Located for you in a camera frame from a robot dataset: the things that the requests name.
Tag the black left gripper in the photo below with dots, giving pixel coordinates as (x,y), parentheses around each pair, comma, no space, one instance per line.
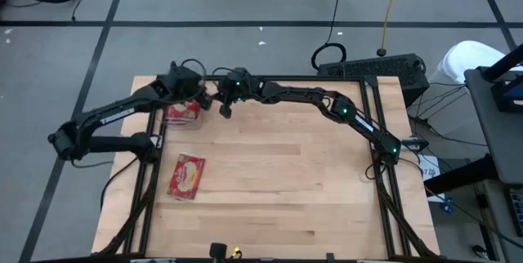
(181,83)

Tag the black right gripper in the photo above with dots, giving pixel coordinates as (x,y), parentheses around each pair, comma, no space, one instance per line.
(239,89)

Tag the red popcorn bag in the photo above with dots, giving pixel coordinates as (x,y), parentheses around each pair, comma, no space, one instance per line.
(186,177)
(181,112)

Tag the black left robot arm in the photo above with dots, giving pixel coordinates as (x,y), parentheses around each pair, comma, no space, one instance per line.
(106,114)

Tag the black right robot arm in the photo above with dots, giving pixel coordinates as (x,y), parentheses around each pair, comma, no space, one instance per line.
(310,93)

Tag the clear plastic basket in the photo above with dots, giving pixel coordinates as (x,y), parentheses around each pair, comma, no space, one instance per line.
(184,125)

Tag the black computer case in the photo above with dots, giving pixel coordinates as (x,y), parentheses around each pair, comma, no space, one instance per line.
(367,67)

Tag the black usb hub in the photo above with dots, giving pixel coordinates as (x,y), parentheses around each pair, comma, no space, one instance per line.
(414,143)

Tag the white paper sheet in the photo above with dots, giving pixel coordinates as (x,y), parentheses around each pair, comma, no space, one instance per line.
(429,169)

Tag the grey desk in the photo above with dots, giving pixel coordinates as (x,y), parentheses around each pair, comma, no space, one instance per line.
(490,140)

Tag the black desk pole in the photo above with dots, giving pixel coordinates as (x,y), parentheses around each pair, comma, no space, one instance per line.
(504,63)

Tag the black aluminium table frame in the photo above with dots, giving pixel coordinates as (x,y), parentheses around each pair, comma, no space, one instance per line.
(327,78)

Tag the black table-level camera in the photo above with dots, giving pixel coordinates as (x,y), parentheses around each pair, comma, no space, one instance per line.
(218,250)

